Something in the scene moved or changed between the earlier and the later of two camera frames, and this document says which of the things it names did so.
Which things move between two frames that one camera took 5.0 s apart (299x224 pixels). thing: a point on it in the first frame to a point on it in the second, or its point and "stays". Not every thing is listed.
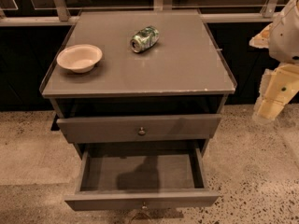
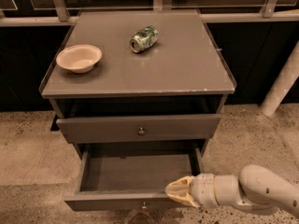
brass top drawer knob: (141, 132) stays
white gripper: (286, 36) to (203, 189)
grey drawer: (141, 180) stays
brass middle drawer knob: (144, 205) stays
